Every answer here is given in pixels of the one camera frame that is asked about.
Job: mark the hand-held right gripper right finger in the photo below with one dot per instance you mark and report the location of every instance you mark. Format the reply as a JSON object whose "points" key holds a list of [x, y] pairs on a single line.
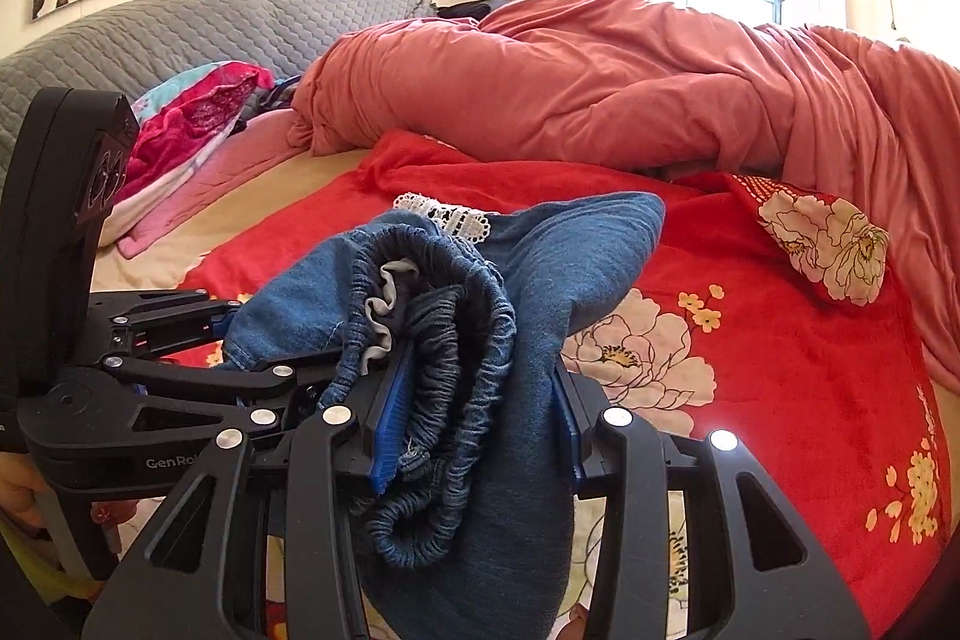
{"points": [[570, 441]]}

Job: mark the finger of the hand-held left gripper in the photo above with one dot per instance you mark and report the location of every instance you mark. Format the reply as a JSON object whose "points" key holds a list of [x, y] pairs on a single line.
{"points": [[161, 321], [225, 385]]}

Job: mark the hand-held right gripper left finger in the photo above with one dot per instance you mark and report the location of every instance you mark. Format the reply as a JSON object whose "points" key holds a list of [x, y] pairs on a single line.
{"points": [[391, 419]]}

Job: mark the blue denim pants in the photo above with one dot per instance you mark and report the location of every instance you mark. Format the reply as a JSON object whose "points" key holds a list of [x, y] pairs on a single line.
{"points": [[525, 325]]}

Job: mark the person's left hand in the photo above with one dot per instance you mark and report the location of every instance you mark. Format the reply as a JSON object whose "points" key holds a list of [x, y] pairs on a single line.
{"points": [[19, 490]]}

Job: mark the beige bed sheet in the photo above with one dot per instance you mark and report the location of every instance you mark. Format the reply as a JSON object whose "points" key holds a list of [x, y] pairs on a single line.
{"points": [[247, 212]]}

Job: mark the pink cloth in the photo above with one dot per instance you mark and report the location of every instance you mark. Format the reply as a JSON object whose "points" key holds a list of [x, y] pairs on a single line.
{"points": [[217, 183], [195, 108]]}

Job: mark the white lace trim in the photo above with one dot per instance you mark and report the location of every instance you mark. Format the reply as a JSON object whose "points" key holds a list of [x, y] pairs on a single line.
{"points": [[450, 216]]}

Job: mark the red floral blanket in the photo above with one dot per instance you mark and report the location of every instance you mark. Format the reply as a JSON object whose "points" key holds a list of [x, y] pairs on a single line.
{"points": [[787, 370]]}

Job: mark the yellow-green garment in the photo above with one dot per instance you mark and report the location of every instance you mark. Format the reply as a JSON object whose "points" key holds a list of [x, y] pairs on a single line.
{"points": [[45, 565]]}

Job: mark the dark striped cloth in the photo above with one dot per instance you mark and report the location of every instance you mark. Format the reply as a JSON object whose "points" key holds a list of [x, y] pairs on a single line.
{"points": [[277, 93]]}

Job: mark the grey quilted headboard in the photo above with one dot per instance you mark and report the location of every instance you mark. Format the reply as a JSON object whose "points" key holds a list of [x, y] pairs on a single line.
{"points": [[150, 33]]}

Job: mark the coral duvet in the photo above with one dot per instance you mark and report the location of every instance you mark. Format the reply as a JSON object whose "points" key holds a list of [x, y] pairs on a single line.
{"points": [[600, 85]]}

